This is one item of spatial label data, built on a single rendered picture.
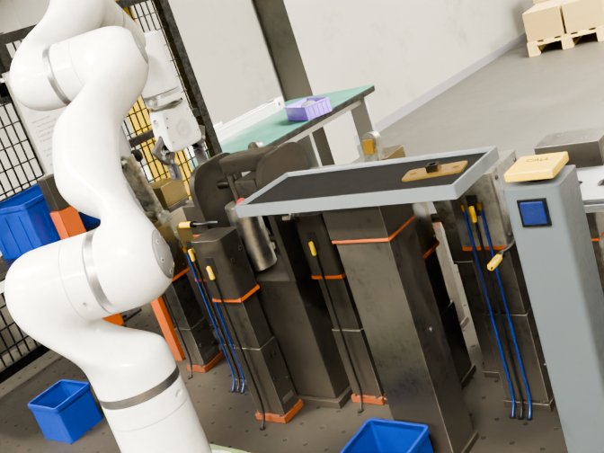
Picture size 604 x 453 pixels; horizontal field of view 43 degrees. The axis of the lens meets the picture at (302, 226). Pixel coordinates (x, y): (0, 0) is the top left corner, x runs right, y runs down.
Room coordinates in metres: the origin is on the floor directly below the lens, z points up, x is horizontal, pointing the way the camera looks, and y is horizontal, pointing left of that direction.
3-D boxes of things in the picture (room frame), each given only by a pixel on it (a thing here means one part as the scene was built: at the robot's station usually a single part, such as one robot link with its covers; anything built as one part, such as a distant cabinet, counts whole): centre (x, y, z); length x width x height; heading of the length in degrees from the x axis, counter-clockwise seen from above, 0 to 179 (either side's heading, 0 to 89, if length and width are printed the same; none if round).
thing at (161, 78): (1.77, 0.21, 1.37); 0.09 x 0.08 x 0.13; 82
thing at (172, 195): (2.05, 0.32, 0.88); 0.08 x 0.08 x 0.36; 48
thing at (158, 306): (1.72, 0.38, 0.95); 0.03 x 0.01 x 0.50; 48
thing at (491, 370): (1.21, -0.25, 0.85); 0.04 x 0.03 x 0.29; 48
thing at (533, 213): (0.86, -0.27, 1.11); 0.03 x 0.01 x 0.03; 48
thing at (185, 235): (1.50, 0.21, 0.88); 0.11 x 0.07 x 0.37; 138
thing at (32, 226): (1.99, 0.59, 1.09); 0.30 x 0.17 x 0.13; 146
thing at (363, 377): (1.28, -0.03, 0.89); 0.12 x 0.07 x 0.38; 138
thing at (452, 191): (1.06, -0.10, 1.16); 0.37 x 0.14 x 0.02; 48
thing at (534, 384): (1.11, -0.27, 0.90); 0.13 x 0.08 x 0.41; 138
